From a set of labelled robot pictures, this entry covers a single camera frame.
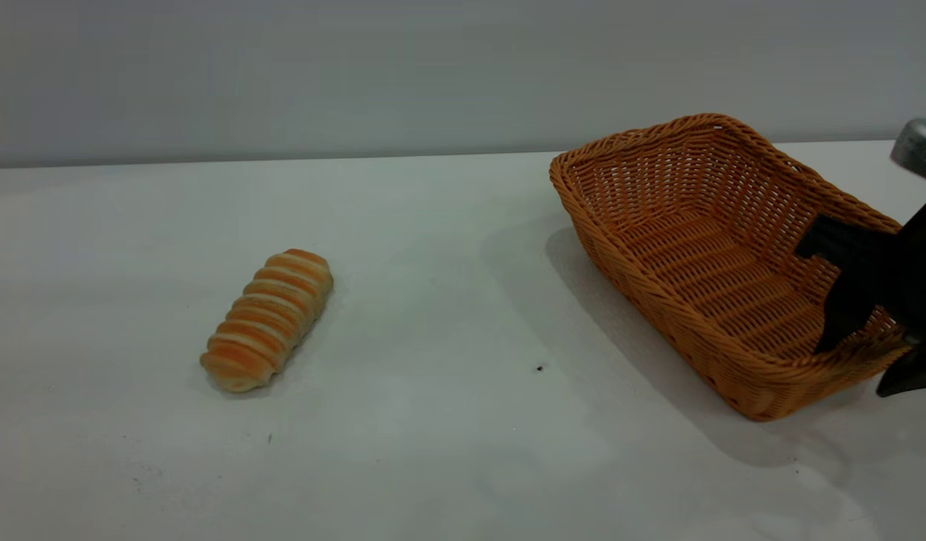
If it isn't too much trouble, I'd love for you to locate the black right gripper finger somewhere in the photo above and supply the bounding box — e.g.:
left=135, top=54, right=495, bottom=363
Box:
left=796, top=216, right=913, bottom=355
left=876, top=342, right=926, bottom=398

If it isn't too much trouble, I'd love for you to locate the orange woven wicker basket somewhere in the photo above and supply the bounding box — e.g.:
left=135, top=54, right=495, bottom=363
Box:
left=549, top=113, right=915, bottom=422

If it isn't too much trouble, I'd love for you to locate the striped orange bread roll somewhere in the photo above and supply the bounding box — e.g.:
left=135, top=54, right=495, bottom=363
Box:
left=200, top=248, right=334, bottom=394

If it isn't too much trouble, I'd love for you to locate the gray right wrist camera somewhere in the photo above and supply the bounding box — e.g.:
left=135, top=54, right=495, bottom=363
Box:
left=890, top=118, right=926, bottom=186

